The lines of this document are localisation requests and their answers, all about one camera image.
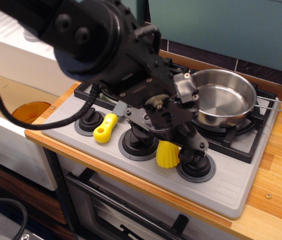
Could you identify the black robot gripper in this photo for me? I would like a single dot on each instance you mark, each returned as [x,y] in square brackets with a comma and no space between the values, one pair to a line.
[146,83]

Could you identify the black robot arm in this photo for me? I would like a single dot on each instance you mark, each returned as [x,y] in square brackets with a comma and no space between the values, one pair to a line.
[101,43]

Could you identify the yellow toy corn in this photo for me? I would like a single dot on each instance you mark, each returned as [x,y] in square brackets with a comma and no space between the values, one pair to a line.
[167,155]

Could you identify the black middle stove knob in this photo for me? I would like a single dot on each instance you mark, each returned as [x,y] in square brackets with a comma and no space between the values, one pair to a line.
[139,154]

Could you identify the black stove knob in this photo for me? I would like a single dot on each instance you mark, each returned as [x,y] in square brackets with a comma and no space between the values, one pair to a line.
[139,154]
[89,122]
[201,169]

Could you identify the black right stove knob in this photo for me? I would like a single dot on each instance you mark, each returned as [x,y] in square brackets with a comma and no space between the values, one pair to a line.
[201,169]

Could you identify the grey toy stove top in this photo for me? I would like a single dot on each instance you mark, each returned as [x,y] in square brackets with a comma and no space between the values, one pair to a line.
[226,193]

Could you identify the black right burner grate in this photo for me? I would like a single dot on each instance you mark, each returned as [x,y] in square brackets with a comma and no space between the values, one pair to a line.
[246,141]

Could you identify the black burner grate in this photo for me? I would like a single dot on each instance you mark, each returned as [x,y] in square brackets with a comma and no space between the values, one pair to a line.
[107,100]
[246,141]

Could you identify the stainless steel pan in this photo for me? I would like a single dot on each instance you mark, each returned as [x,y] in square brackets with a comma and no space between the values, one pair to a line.
[225,98]

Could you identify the black left stove knob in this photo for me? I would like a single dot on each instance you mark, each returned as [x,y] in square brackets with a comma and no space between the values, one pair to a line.
[89,122]

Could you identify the toy oven door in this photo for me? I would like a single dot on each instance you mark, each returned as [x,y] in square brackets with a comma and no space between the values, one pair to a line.
[137,216]

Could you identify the black left burner grate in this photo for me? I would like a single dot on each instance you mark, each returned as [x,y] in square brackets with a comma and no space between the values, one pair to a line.
[107,100]

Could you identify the orange plastic bowl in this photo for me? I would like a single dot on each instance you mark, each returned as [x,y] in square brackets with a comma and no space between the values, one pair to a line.
[29,112]

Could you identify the white toy sink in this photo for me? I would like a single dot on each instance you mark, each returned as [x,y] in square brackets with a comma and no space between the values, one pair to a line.
[28,73]

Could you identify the grey toy faucet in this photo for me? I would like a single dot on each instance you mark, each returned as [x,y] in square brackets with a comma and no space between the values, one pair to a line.
[30,37]

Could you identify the yellow handled grey spatula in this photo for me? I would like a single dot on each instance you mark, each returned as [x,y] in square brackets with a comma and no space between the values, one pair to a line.
[103,132]

